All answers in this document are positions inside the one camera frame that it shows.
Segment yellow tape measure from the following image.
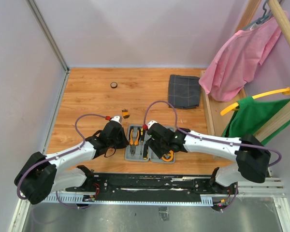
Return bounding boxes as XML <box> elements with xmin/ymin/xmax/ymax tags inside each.
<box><xmin>161</xmin><ymin>150</ymin><xmax>174</xmax><ymax>162</ymax></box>

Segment orange black pliers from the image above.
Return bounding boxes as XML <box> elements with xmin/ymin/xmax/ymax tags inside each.
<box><xmin>129</xmin><ymin>127</ymin><xmax>140</xmax><ymax>156</ymax></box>

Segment hex key set orange holder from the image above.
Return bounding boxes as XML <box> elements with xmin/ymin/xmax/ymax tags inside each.
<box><xmin>122</xmin><ymin>109</ymin><xmax>130</xmax><ymax>119</ymax></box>

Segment grey plastic tool case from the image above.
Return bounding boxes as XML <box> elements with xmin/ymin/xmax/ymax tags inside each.
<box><xmin>124</xmin><ymin>125</ymin><xmax>175</xmax><ymax>163</ymax></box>

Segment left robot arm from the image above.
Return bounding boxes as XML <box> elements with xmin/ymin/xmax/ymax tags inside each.
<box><xmin>14</xmin><ymin>116</ymin><xmax>129</xmax><ymax>204</ymax></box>

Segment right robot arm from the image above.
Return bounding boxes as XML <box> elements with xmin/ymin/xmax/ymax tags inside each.
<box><xmin>145</xmin><ymin>121</ymin><xmax>271</xmax><ymax>193</ymax></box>

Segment dark grey checked cloth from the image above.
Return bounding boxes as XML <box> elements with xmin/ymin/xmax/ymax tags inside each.
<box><xmin>168</xmin><ymin>74</ymin><xmax>201</xmax><ymax>109</ymax></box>

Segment wooden clothes rack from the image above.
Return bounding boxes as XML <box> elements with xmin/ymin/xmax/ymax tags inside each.
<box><xmin>202</xmin><ymin>0</ymin><xmax>290</xmax><ymax>140</ymax></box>

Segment green shirt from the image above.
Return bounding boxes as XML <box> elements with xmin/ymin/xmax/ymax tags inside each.
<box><xmin>221</xmin><ymin>97</ymin><xmax>290</xmax><ymax>138</ymax></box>

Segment pink shirt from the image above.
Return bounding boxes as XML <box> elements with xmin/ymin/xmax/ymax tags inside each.
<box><xmin>199</xmin><ymin>17</ymin><xmax>281</xmax><ymax>102</ymax></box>

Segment yellow clothes hanger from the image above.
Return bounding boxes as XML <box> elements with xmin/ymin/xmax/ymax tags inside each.
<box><xmin>220</xmin><ymin>87</ymin><xmax>290</xmax><ymax>116</ymax></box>

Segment teal clothes hanger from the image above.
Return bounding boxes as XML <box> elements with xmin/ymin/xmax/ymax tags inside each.
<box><xmin>241</xmin><ymin>0</ymin><xmax>274</xmax><ymax>31</ymax></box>

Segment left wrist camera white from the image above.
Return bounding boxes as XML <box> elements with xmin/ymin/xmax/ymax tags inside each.
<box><xmin>110</xmin><ymin>116</ymin><xmax>123</xmax><ymax>125</ymax></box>

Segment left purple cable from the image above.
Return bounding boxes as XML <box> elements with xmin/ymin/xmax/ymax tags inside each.
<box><xmin>16</xmin><ymin>113</ymin><xmax>111</xmax><ymax>210</ymax></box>

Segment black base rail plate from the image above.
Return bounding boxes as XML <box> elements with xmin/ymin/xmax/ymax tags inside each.
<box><xmin>65</xmin><ymin>173</ymin><xmax>235</xmax><ymax>202</ymax></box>

